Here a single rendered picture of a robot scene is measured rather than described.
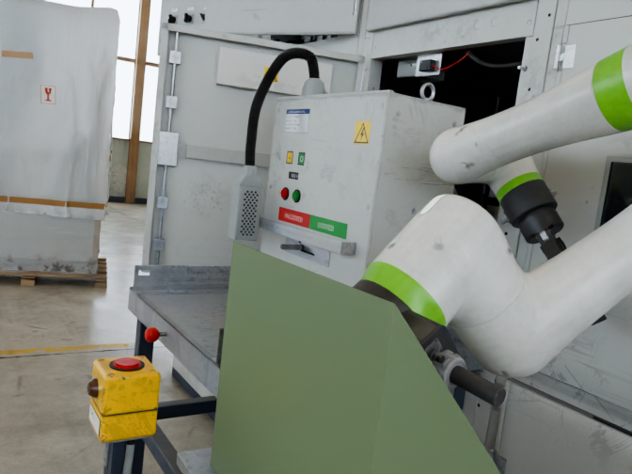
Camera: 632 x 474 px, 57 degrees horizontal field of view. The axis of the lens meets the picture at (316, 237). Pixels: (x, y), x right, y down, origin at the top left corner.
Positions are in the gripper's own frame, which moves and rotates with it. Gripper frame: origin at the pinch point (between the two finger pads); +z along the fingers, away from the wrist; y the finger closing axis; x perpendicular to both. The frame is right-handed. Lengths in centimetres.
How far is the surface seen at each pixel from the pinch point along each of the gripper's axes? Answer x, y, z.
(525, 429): -25.3, -24.1, 12.9
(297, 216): -50, -5, -52
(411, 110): -11, 8, -52
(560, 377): -12.6, -18.3, 6.5
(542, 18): 21, -9, -63
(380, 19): -12, -26, -106
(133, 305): -95, 11, -47
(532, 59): 15, -11, -57
